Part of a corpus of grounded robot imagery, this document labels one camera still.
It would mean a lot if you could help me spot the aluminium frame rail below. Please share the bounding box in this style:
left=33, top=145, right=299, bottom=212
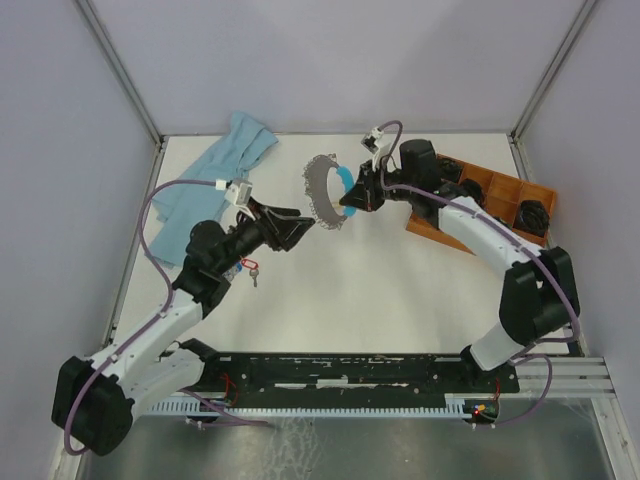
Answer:
left=513, top=357, right=615, bottom=399

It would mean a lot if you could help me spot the colourful cable bundle in tray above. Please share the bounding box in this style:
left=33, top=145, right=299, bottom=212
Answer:
left=462, top=178, right=489, bottom=204

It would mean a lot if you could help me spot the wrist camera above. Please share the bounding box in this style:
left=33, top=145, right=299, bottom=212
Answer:
left=361, top=127, right=392, bottom=170
left=215, top=178, right=253, bottom=208

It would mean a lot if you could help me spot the white slotted cable duct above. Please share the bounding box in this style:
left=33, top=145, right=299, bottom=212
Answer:
left=142, top=393, right=476, bottom=415

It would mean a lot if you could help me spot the black cable bundle in tray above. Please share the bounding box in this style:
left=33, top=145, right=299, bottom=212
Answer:
left=518, top=199, right=550, bottom=236

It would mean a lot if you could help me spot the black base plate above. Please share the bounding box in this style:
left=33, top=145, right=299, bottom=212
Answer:
left=193, top=352, right=520, bottom=396

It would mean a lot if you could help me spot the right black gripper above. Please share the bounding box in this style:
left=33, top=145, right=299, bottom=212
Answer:
left=339, top=159, right=416, bottom=213

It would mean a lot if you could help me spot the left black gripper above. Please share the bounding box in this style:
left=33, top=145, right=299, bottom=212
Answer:
left=215, top=197, right=315, bottom=275

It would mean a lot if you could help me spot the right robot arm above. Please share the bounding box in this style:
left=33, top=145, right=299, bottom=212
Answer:
left=340, top=134, right=579, bottom=391

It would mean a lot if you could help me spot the large keyring with blue handle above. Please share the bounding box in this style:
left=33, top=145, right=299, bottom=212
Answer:
left=302, top=154, right=355, bottom=230

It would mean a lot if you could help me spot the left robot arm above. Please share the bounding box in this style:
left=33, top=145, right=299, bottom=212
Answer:
left=51, top=200, right=315, bottom=456

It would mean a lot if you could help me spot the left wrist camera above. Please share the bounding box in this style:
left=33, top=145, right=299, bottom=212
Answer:
left=215, top=178, right=253, bottom=208

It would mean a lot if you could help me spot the blue tagged key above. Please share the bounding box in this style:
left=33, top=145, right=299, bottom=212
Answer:
left=224, top=263, right=243, bottom=281

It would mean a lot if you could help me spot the orange wooden compartment tray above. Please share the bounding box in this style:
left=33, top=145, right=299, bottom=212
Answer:
left=435, top=154, right=557, bottom=246

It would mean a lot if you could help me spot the light blue cloth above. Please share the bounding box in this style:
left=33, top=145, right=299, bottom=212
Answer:
left=149, top=112, right=278, bottom=268

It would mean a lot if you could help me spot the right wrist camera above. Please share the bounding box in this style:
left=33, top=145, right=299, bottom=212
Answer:
left=361, top=127, right=392, bottom=170

